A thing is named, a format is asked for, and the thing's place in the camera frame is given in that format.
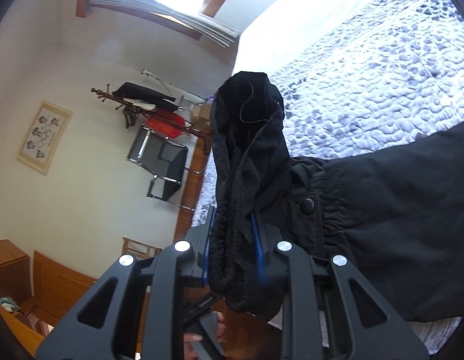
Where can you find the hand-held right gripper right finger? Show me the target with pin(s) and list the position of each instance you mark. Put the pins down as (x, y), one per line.
(267, 258)

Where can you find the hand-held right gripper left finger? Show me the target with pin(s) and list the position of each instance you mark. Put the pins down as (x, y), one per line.
(197, 255)

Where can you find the black quilted jacket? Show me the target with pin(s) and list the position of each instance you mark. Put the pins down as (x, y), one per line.
(385, 210)

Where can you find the person's left hand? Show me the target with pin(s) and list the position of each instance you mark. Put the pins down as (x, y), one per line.
(221, 330)

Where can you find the red hanging cloth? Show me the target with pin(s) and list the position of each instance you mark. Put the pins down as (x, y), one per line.
(164, 125)

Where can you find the cardboard box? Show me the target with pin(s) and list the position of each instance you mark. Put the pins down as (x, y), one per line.
(202, 116)

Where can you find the wooden panel furniture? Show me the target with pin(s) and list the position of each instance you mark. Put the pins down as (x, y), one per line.
(59, 281)

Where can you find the black hanging garment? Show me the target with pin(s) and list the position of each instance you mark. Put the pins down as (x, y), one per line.
(142, 92)

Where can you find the white curved pole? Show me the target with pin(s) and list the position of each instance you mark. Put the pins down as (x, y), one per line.
(157, 76)

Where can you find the wooden table with clutter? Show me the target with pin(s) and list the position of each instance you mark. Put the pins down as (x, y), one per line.
(18, 330)

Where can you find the wooden coat rack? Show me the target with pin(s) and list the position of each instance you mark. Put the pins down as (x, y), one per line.
(104, 93)

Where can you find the wooden cabinet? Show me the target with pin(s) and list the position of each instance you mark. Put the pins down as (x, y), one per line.
(9, 266)

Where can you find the grey pleated curtain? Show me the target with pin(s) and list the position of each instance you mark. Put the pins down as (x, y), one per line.
(160, 11)

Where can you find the wooden framed window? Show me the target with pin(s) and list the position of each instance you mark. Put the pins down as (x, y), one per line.
(217, 3)

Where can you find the wooden bed with pale sheet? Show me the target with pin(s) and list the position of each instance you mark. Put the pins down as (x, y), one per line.
(310, 7)

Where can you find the light wooden frame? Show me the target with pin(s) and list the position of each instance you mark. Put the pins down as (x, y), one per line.
(140, 249)

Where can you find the black chrome frame chair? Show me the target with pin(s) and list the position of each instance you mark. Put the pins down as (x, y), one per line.
(168, 161)

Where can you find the wall poster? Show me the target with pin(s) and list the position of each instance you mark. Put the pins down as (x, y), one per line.
(44, 137)

